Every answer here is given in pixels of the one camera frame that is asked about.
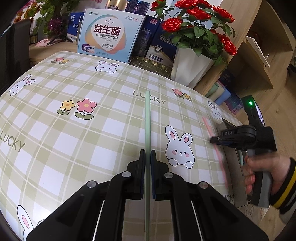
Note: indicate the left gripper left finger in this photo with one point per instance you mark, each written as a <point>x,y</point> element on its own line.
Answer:
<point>133,178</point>

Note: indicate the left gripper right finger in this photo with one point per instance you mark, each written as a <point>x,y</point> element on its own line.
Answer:
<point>160,184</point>

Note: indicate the pink chopstick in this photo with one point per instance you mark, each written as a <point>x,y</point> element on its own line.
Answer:
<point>217,152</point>

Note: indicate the green chopstick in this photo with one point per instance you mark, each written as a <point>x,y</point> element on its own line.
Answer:
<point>147,181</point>

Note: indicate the striped sleeve forearm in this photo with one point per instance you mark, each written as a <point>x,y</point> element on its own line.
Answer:
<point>284,199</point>

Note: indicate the right hand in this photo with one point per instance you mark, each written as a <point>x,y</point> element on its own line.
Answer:
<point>274,163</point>

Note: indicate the metal utensil tray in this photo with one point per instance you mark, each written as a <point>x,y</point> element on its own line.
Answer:
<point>234,159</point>

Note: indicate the purple box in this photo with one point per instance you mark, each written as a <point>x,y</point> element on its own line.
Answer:
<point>234,103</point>

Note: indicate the blue cup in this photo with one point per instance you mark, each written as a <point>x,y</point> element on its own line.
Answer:
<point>224,96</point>

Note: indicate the beige cup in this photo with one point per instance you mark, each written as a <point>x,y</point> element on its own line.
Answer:
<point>217,93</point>

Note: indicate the green cup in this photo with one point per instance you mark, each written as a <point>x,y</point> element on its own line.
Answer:
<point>212,90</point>

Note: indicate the wooden shelf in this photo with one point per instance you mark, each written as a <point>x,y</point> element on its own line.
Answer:
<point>264,45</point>

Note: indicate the checkered bunny tablecloth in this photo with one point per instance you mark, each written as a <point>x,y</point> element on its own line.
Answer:
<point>74,118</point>

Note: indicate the white flower vase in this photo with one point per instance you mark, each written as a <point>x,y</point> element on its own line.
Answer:
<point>189,68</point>

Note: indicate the gold round tin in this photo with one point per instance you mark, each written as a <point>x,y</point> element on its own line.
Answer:
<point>151,66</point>

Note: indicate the red rose bouquet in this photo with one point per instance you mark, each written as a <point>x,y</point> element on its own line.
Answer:
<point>198,25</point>

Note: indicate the dark blue box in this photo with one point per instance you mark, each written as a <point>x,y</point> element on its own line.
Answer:
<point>154,43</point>

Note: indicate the light blue probiotics box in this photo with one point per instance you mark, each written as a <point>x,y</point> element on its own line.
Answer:
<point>109,33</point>

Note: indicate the pink flower plant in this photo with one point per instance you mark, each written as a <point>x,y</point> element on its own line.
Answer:
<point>51,18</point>

